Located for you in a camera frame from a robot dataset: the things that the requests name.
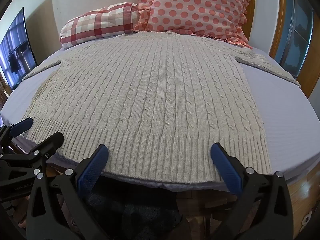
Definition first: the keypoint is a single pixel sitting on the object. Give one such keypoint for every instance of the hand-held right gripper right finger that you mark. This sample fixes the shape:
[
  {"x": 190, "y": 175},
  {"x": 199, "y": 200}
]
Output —
[{"x": 226, "y": 168}]

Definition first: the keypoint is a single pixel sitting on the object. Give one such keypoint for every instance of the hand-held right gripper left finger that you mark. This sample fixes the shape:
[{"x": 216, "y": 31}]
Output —
[{"x": 91, "y": 170}]

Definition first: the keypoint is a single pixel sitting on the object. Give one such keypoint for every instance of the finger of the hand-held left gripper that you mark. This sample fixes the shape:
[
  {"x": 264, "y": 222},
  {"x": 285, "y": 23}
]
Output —
[
  {"x": 51, "y": 142},
  {"x": 21, "y": 125}
]

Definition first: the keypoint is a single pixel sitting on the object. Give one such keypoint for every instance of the flat screen television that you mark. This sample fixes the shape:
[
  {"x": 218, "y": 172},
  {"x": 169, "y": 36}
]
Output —
[{"x": 15, "y": 55}]

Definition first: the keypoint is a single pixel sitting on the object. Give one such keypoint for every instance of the bed with lavender sheet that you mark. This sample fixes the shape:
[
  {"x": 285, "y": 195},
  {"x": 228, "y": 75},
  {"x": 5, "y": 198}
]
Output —
[{"x": 277, "y": 110}]

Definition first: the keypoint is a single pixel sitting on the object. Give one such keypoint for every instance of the white spotted slipper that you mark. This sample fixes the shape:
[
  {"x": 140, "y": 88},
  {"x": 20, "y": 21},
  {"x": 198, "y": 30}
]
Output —
[{"x": 306, "y": 221}]

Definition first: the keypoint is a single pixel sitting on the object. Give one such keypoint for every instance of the red plaid pillow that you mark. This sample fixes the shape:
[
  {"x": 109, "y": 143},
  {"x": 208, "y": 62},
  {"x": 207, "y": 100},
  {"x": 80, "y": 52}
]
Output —
[{"x": 97, "y": 23}]

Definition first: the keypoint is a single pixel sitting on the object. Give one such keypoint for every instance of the wooden framed glass door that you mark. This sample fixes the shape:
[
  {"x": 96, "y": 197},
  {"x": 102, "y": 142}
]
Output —
[{"x": 298, "y": 42}]

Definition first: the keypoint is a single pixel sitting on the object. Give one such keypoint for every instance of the pink polka dot pillow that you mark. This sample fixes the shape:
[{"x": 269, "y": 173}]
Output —
[{"x": 197, "y": 7}]

